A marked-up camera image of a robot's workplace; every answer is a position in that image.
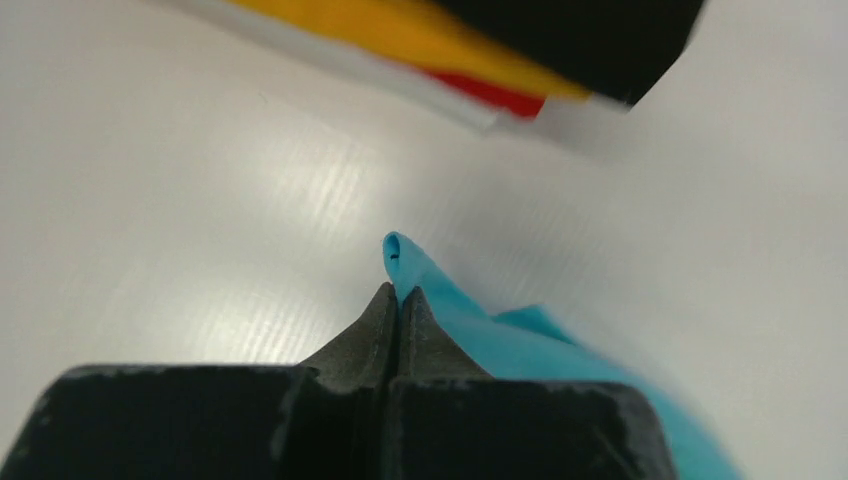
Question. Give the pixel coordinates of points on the folded white t-shirt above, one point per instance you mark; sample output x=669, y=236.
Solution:
x=357, y=65

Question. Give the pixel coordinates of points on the folded black t-shirt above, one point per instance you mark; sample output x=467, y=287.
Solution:
x=617, y=48

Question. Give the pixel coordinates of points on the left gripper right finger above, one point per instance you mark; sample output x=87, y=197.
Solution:
x=446, y=418

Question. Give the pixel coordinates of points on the folded yellow t-shirt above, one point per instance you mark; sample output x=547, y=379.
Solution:
x=423, y=35

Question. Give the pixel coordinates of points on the folded red t-shirt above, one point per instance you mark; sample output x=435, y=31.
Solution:
x=519, y=104

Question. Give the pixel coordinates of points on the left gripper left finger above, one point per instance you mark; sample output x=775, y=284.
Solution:
x=316, y=419

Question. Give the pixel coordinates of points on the turquoise t-shirt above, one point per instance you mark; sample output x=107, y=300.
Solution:
x=528, y=344

